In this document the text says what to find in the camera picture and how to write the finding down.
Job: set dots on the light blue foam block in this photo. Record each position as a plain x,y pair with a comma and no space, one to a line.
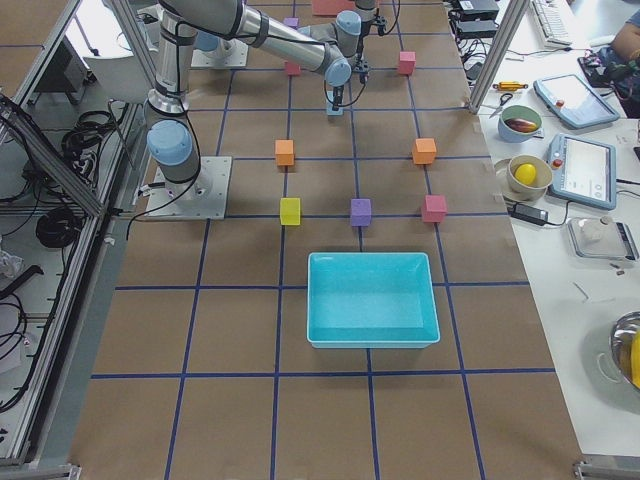
333,108

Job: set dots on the orange foam block left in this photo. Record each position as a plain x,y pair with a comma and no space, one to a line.
284,152

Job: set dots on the orange foam block right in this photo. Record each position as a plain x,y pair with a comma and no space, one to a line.
424,151

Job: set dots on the kitchen scale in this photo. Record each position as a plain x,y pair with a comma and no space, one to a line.
602,238

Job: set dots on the pink foam block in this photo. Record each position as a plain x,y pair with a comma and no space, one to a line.
434,208
406,63

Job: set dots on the aluminium frame post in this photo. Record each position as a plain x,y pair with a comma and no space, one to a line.
506,31

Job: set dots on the upper teach pendant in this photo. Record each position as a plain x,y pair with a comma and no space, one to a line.
574,101

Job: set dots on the green bowl with fruit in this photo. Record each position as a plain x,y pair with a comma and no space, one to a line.
518,123

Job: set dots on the orange handled tool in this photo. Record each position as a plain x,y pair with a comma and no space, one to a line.
510,86

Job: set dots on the scissors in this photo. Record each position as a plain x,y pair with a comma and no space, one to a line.
503,100

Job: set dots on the yellow foam block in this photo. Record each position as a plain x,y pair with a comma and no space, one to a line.
290,211

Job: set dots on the pink foam block near arm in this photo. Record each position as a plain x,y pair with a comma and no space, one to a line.
292,69

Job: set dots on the yellow lemon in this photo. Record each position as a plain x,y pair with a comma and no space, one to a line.
525,174

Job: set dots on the pink foam block far right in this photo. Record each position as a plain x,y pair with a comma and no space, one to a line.
406,63

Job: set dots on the beige bowl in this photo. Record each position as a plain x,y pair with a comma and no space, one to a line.
519,191

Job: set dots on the white keyboard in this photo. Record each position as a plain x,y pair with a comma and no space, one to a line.
549,25

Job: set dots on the purple foam block centre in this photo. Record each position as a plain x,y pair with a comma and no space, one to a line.
360,212

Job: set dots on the black power adapter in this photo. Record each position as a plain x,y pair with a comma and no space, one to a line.
529,214

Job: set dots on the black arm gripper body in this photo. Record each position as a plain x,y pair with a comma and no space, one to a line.
363,66
338,93

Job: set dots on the pink foam block near right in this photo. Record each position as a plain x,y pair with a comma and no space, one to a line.
434,208

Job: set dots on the lower teach pendant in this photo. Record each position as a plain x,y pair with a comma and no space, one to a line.
583,171

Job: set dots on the red foam mat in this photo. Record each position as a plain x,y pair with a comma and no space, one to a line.
366,9

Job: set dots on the purple foam block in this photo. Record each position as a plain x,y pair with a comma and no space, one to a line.
360,212
292,22

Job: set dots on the robot arm base plate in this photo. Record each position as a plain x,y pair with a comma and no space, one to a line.
206,199

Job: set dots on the metal bowl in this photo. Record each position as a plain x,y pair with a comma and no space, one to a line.
617,364

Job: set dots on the purple foam block far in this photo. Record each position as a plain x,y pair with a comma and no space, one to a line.
292,22

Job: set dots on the teach pendant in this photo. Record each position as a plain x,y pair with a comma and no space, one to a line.
574,101
583,171

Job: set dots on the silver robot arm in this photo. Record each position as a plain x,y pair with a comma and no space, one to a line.
327,49
181,47

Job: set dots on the orange foam block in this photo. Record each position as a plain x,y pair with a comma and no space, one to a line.
424,151
284,152

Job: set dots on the turquoise plastic tray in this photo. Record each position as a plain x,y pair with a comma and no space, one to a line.
371,300

